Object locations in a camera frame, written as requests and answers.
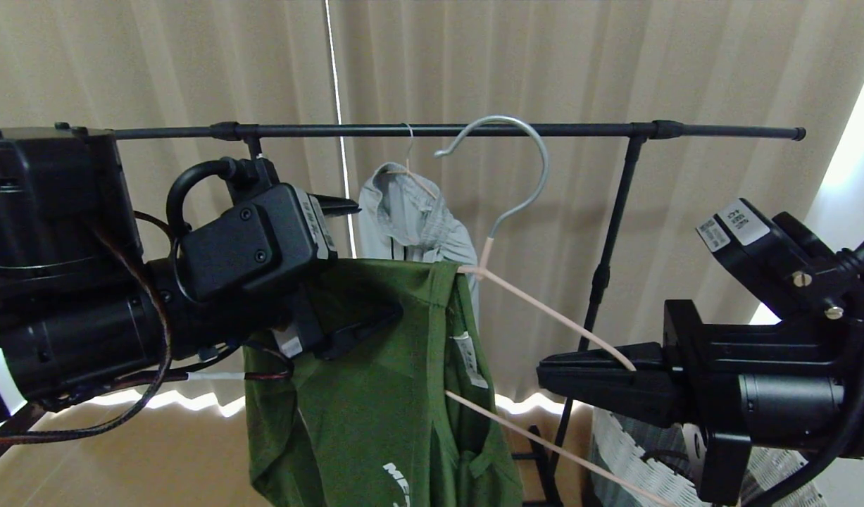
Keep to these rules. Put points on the white laundry basket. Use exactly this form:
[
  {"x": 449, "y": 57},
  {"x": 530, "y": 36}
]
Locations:
[{"x": 636, "y": 465}]

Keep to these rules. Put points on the green garment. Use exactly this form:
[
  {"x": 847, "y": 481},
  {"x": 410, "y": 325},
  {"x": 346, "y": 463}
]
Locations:
[{"x": 375, "y": 394}]

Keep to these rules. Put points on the black clothes rack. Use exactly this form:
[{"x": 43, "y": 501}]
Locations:
[{"x": 403, "y": 130}]

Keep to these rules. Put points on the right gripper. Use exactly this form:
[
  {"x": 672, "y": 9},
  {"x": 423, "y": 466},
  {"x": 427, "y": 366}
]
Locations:
[{"x": 784, "y": 394}]

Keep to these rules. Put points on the pink clothes hanger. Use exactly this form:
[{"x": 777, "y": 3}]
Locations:
[
  {"x": 409, "y": 151},
  {"x": 544, "y": 176}
]

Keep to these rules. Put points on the pale grey shorts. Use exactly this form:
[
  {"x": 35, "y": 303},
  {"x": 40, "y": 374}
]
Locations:
[{"x": 417, "y": 218}]

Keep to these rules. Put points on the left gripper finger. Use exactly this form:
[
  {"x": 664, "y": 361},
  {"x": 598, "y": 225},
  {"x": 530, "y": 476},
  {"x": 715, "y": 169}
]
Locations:
[
  {"x": 336, "y": 206},
  {"x": 361, "y": 331}
]

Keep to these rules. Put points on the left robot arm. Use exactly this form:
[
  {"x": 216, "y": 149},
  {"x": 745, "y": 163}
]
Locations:
[{"x": 44, "y": 197}]

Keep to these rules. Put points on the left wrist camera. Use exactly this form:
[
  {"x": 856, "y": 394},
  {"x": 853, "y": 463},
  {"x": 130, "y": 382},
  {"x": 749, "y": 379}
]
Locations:
[{"x": 248, "y": 246}]

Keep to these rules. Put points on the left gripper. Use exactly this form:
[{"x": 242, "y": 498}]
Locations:
[{"x": 86, "y": 338}]

